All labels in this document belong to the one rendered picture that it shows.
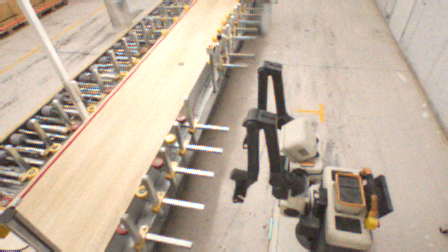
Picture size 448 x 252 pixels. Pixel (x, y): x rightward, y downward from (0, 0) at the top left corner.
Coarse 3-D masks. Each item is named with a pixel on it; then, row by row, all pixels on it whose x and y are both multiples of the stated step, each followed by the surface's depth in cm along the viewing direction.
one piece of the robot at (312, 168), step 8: (320, 136) 156; (320, 144) 151; (320, 152) 147; (312, 160) 143; (320, 160) 143; (288, 168) 160; (296, 168) 143; (304, 168) 141; (312, 168) 140; (320, 168) 139; (312, 176) 144; (320, 176) 143; (280, 200) 176; (288, 200) 168; (296, 200) 166; (304, 200) 166; (280, 208) 177; (288, 208) 174; (296, 208) 172; (304, 208) 171; (288, 216) 181; (296, 216) 178
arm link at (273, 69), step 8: (264, 64) 144; (272, 64) 145; (280, 64) 146; (272, 72) 143; (280, 72) 142; (272, 80) 148; (280, 80) 147; (280, 88) 150; (280, 96) 154; (280, 104) 158; (280, 112) 161; (280, 120) 162; (280, 128) 166
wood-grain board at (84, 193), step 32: (224, 0) 451; (192, 32) 361; (160, 64) 301; (192, 64) 296; (128, 96) 258; (160, 96) 255; (96, 128) 226; (128, 128) 223; (160, 128) 221; (64, 160) 201; (96, 160) 199; (128, 160) 197; (32, 192) 181; (64, 192) 179; (96, 192) 178; (128, 192) 176; (64, 224) 162; (96, 224) 160
